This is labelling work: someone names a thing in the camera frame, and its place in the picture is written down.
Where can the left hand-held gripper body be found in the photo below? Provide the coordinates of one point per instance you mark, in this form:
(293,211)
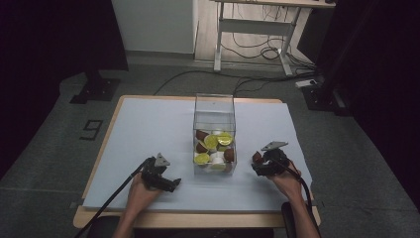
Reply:
(153,175)

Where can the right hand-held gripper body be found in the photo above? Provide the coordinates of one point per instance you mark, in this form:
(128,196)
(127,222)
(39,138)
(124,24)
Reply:
(275,163)

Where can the single brown coffee capsule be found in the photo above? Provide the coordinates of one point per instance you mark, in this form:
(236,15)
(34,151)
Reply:
(257,157)

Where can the pile of coffee capsules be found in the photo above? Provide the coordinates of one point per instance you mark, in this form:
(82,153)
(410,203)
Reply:
(214,148)

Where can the clear plastic box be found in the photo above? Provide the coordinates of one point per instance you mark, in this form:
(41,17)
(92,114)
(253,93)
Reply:
(214,115)

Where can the person's left hand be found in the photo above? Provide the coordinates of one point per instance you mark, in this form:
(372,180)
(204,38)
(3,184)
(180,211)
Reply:
(140,193)

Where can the person's right hand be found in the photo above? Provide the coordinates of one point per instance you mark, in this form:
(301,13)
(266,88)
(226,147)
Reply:
(287,183)

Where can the pale blue paper sheet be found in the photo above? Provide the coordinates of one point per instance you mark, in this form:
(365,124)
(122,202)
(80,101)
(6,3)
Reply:
(148,132)

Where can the black chair armrest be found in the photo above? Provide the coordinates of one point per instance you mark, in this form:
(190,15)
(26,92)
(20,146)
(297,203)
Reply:
(104,226)
(288,221)

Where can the black stand with slanted pole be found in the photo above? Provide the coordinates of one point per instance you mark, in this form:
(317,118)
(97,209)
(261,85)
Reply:
(325,95)

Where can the white power strip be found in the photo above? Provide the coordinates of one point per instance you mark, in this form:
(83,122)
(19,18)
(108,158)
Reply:
(305,83)

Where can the black stand with square base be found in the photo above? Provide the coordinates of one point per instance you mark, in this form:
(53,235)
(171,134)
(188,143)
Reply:
(97,89)

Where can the dark curtain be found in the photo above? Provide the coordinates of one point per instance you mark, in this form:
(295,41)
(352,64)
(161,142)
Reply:
(49,49)
(389,82)

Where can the white desk frame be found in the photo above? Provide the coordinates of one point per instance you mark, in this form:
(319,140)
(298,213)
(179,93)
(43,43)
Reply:
(252,26)

